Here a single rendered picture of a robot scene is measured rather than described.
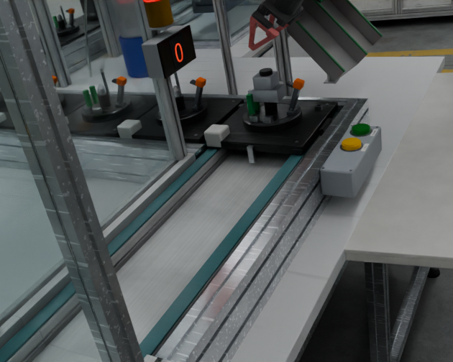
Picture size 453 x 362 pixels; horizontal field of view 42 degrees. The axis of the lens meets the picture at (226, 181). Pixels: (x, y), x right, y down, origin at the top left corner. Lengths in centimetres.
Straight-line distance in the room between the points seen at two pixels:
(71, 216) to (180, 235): 62
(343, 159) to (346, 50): 49
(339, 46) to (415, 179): 48
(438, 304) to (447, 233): 116
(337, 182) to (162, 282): 40
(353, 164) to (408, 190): 16
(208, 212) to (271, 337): 33
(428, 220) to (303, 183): 25
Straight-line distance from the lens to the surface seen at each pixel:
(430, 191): 129
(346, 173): 116
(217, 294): 91
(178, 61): 121
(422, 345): 215
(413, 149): 145
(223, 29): 160
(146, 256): 110
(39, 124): 50
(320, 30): 163
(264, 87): 134
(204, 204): 121
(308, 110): 143
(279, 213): 106
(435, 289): 236
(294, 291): 104
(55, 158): 51
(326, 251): 112
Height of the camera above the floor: 153
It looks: 29 degrees down
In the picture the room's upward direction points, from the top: 11 degrees counter-clockwise
